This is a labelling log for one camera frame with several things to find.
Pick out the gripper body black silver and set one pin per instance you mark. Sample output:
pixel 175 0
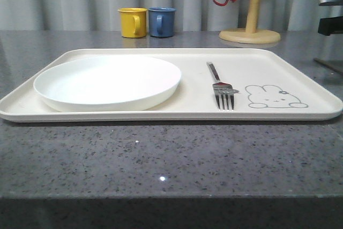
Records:
pixel 333 25

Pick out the silver metal chopsticks pair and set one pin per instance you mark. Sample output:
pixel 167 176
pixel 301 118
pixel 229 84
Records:
pixel 334 65

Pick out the silver metal fork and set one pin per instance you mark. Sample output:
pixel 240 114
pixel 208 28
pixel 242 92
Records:
pixel 223 92

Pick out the white round plate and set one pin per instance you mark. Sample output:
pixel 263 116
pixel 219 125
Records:
pixel 108 83

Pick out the wooden mug tree stand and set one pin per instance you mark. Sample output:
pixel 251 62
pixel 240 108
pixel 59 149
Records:
pixel 251 34

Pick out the blue enamel mug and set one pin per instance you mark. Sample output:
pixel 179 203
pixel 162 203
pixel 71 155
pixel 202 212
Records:
pixel 161 22

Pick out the yellow enamel mug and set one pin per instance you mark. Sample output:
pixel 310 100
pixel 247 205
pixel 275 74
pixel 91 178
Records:
pixel 133 22

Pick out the grey pleated curtain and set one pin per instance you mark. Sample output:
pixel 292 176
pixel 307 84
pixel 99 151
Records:
pixel 191 15

